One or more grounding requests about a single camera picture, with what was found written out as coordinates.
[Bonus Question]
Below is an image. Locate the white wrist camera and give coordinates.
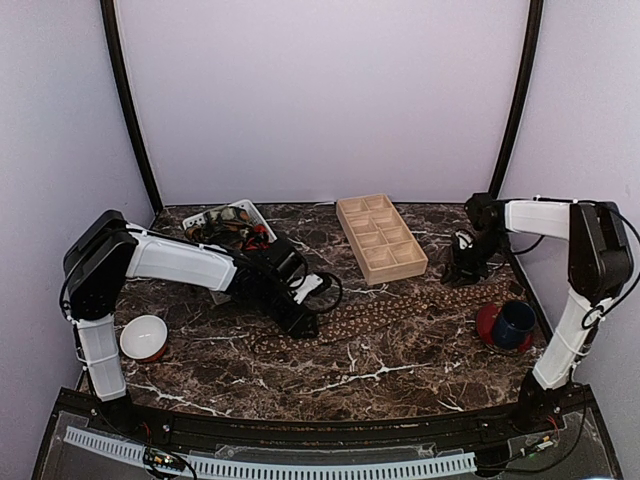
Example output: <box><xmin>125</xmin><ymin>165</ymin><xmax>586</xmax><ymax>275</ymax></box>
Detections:
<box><xmin>453</xmin><ymin>229</ymin><xmax>475</xmax><ymax>250</ymax></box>
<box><xmin>292</xmin><ymin>274</ymin><xmax>324</xmax><ymax>304</ymax></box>

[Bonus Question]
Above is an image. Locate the black left frame post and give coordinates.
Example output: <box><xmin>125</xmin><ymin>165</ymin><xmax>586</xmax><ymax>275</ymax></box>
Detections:
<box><xmin>99</xmin><ymin>0</ymin><xmax>164</xmax><ymax>215</ymax></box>

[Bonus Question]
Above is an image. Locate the black right frame post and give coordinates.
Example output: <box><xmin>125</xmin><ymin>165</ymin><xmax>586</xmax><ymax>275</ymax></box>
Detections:
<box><xmin>488</xmin><ymin>0</ymin><xmax>545</xmax><ymax>199</ymax></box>

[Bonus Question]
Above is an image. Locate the blue mug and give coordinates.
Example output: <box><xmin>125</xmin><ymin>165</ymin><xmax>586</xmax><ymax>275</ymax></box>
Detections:
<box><xmin>491</xmin><ymin>300</ymin><xmax>536</xmax><ymax>350</ymax></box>

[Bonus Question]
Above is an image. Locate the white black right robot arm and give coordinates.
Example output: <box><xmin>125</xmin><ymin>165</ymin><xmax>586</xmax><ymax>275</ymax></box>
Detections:
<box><xmin>441</xmin><ymin>193</ymin><xmax>639</xmax><ymax>434</ymax></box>

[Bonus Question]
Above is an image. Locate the red saucer plate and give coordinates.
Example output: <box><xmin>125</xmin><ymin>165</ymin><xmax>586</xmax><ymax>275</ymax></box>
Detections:
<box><xmin>475</xmin><ymin>303</ymin><xmax>533</xmax><ymax>353</ymax></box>

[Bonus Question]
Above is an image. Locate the black frame post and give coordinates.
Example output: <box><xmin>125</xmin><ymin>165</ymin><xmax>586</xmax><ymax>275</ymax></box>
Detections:
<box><xmin>488</xmin><ymin>0</ymin><xmax>545</xmax><ymax>199</ymax></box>
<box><xmin>99</xmin><ymin>0</ymin><xmax>164</xmax><ymax>215</ymax></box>

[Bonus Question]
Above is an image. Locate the white perforated plastic basket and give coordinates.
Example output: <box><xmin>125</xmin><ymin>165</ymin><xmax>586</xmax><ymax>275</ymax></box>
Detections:
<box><xmin>182</xmin><ymin>200</ymin><xmax>277</xmax><ymax>243</ymax></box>

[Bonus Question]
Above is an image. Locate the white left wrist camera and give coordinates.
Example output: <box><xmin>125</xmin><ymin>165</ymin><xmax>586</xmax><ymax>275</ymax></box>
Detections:
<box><xmin>292</xmin><ymin>274</ymin><xmax>324</xmax><ymax>304</ymax></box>

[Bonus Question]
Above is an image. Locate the wooden compartment tray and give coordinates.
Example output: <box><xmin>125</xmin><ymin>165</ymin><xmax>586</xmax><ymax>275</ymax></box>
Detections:
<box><xmin>336</xmin><ymin>194</ymin><xmax>428</xmax><ymax>285</ymax></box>

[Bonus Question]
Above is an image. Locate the green patterned tie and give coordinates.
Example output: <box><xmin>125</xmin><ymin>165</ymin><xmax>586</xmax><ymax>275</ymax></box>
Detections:
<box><xmin>204</xmin><ymin>205</ymin><xmax>251</xmax><ymax>228</ymax></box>

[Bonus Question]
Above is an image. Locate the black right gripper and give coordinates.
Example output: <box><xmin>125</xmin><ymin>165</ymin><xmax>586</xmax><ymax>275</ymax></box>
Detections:
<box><xmin>442</xmin><ymin>231</ymin><xmax>511</xmax><ymax>287</ymax></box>

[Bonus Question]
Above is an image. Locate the orange white bowl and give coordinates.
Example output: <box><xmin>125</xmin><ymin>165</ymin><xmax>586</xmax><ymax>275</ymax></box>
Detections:
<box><xmin>119</xmin><ymin>315</ymin><xmax>168</xmax><ymax>363</ymax></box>

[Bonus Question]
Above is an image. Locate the brown floral tie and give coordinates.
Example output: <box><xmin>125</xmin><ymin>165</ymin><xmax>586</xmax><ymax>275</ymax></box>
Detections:
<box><xmin>250</xmin><ymin>279</ymin><xmax>525</xmax><ymax>354</ymax></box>

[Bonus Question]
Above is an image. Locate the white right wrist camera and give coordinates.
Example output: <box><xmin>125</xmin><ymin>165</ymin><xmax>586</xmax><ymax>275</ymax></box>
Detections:
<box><xmin>453</xmin><ymin>229</ymin><xmax>475</xmax><ymax>250</ymax></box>

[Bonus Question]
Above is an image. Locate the orange navy striped tie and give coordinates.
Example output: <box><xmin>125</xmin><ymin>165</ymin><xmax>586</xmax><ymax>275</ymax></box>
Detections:
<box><xmin>237</xmin><ymin>224</ymin><xmax>271</xmax><ymax>251</ymax></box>

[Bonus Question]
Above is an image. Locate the white slotted cable duct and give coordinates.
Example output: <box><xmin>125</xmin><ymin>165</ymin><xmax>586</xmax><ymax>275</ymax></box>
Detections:
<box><xmin>63</xmin><ymin>426</ymin><xmax>477</xmax><ymax>479</ymax></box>

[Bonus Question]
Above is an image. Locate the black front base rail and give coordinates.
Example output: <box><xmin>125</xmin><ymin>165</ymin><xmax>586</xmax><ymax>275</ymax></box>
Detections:
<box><xmin>38</xmin><ymin>387</ymin><xmax>611</xmax><ymax>461</ymax></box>

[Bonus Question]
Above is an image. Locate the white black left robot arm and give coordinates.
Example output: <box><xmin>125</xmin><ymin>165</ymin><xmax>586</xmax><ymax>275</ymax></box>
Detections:
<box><xmin>59</xmin><ymin>210</ymin><xmax>331</xmax><ymax>436</ymax></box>

